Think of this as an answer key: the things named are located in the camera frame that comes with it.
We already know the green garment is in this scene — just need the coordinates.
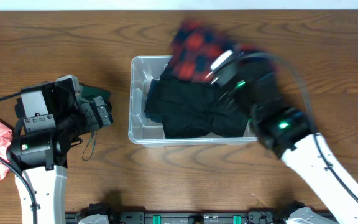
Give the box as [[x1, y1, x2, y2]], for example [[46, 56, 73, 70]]
[[80, 84, 111, 101]]

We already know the red plaid flannel garment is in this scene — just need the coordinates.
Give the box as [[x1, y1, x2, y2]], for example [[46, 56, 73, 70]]
[[164, 20, 259, 83]]

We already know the black garment pile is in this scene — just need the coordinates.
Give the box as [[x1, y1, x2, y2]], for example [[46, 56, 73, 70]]
[[153, 68, 249, 138]]

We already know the dark navy garment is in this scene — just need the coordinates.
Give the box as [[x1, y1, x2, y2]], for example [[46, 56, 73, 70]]
[[144, 80, 169, 123]]

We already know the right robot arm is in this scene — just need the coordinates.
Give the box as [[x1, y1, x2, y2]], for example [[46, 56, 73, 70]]
[[211, 53, 358, 223]]

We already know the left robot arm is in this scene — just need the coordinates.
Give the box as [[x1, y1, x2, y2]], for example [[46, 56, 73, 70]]
[[7, 79, 113, 223]]

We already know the clear plastic storage bin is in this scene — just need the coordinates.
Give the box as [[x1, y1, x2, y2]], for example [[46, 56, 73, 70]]
[[128, 55, 257, 147]]

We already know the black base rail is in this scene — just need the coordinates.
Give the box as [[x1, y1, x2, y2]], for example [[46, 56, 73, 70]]
[[64, 202, 338, 224]]

